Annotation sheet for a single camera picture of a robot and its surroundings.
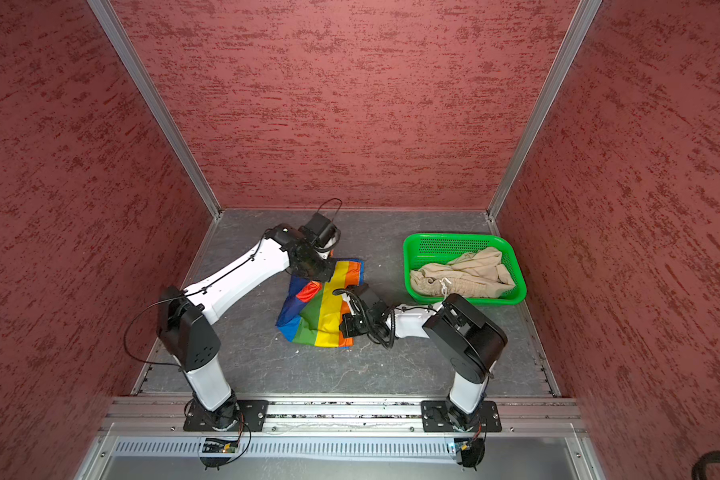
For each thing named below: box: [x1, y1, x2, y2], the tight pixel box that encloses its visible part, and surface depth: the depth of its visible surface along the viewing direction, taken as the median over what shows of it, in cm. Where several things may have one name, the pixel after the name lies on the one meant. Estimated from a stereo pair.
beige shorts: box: [410, 247, 516, 299], surface depth 93 cm
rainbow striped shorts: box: [276, 259, 365, 349], surface depth 87 cm
